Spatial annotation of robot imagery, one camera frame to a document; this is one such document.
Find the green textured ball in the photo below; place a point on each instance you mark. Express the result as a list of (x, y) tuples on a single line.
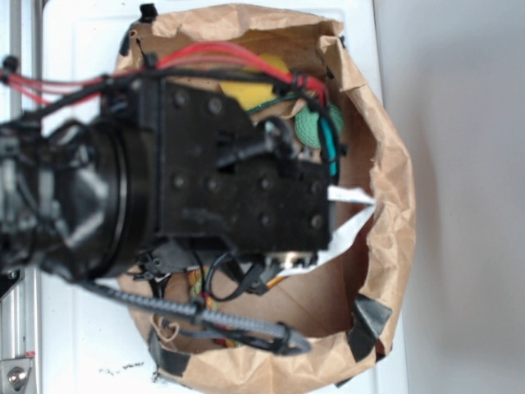
[(305, 125)]

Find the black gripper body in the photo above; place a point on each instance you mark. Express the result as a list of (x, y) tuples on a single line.
[(217, 181)]

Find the metal frame rail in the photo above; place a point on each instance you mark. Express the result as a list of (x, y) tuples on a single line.
[(21, 371)]

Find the brown paper bag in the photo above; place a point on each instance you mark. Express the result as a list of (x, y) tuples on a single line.
[(348, 307)]

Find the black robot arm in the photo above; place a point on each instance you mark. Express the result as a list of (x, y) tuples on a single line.
[(72, 203)]

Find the yellow green sponge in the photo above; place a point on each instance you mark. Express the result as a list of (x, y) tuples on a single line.
[(254, 95)]

